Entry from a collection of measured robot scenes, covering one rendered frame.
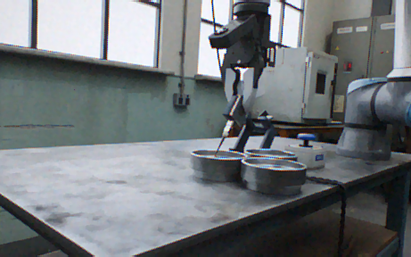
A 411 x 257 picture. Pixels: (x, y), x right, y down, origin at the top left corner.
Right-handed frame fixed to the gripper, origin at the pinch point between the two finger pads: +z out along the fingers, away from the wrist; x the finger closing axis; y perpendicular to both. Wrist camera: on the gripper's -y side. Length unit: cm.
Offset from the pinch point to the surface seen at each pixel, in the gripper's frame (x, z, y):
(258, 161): -9.1, 9.4, -5.3
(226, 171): -7.0, 11.0, -11.7
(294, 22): 160, -98, 314
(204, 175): -3.6, 12.0, -13.2
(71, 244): -13.1, 13.1, -41.7
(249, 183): -11.9, 11.9, -11.8
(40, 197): 1.4, 12.7, -38.4
